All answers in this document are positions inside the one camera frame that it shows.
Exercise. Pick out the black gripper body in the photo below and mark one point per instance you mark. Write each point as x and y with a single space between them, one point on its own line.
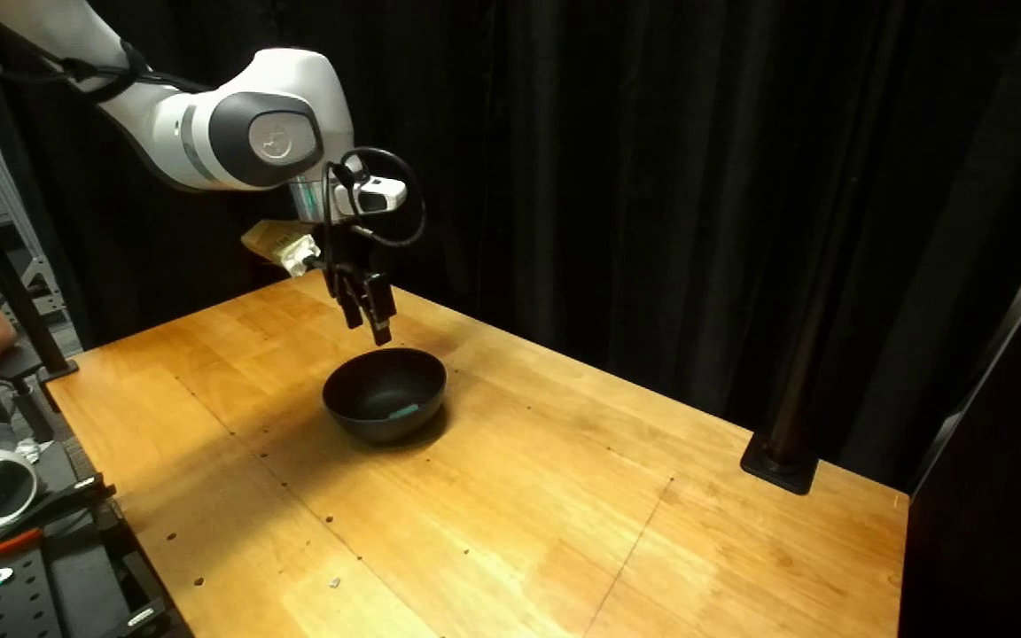
341 243

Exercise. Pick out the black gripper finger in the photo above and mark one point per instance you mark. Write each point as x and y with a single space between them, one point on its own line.
382 312
350 302

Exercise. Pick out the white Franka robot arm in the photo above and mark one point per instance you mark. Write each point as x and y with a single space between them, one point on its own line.
213 119

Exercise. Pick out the black bowl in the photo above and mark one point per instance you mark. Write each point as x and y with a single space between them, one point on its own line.
389 393

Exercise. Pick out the black curtain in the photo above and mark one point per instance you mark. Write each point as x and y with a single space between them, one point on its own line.
654 179

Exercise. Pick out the black pegboard cart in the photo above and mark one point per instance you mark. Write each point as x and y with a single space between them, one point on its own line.
37 579

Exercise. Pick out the black side panel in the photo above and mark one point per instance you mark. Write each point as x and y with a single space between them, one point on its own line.
994 472

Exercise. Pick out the tan wrist mount box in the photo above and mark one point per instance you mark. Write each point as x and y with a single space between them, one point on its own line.
282 247

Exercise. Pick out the black post with base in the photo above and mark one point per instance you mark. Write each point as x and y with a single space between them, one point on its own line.
790 455

